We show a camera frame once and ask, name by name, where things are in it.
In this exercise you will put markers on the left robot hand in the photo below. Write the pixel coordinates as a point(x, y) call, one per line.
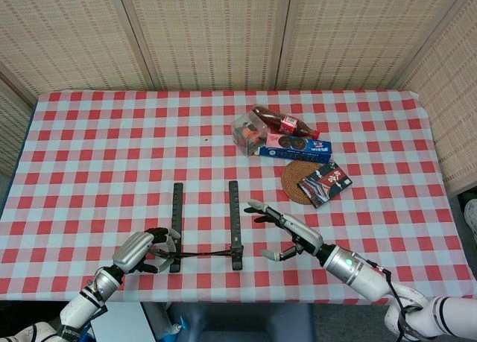
point(134, 250)

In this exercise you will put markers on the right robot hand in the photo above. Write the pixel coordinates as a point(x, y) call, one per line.
point(303, 234)

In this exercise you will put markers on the black folding laptop stand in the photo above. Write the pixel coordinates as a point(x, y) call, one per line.
point(234, 215)

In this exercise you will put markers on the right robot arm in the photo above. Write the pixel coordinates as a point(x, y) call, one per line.
point(357, 275)

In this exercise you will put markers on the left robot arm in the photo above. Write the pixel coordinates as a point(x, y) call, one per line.
point(78, 312)

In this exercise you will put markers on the dark patterned card box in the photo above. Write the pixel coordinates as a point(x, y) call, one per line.
point(324, 185)

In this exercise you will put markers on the round woven brown coaster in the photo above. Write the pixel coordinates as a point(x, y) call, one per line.
point(294, 180)

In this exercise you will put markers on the white flat panel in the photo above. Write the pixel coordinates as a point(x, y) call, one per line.
point(119, 323)

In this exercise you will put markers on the blue cookie box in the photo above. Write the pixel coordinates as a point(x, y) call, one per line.
point(298, 154)

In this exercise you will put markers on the red white checkered tablecloth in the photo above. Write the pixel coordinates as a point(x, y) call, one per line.
point(112, 170)

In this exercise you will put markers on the blue grey base cover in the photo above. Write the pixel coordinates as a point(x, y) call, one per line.
point(253, 323)

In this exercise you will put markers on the cola bottle red label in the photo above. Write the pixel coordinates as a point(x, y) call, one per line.
point(287, 124)

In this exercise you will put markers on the clear plastic toy box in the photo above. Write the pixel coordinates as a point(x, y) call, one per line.
point(247, 133)

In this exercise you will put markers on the bamboo folding screen panel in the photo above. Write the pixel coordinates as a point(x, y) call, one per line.
point(208, 33)
point(13, 129)
point(454, 114)
point(365, 33)
point(74, 33)

